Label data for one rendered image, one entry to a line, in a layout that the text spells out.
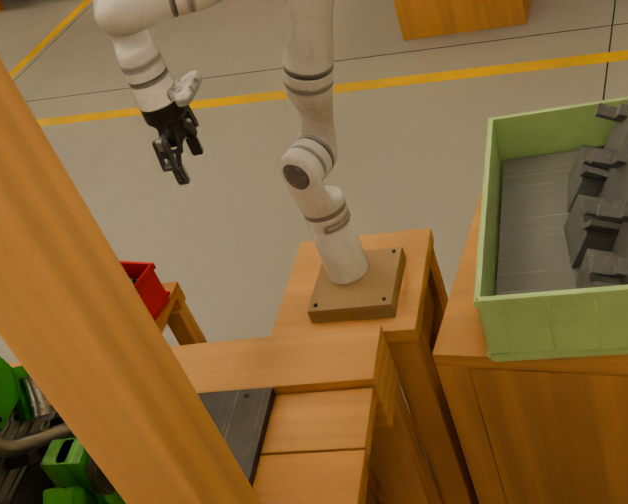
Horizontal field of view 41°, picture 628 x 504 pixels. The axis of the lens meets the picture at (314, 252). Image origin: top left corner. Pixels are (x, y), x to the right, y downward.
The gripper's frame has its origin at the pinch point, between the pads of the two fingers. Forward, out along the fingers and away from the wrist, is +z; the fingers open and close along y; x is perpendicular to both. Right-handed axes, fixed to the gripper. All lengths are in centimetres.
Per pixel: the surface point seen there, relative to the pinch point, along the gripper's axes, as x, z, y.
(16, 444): -31, 24, 42
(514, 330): 51, 43, 7
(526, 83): 46, 130, -233
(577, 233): 64, 40, -15
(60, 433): -30, 30, 35
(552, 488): 51, 94, 7
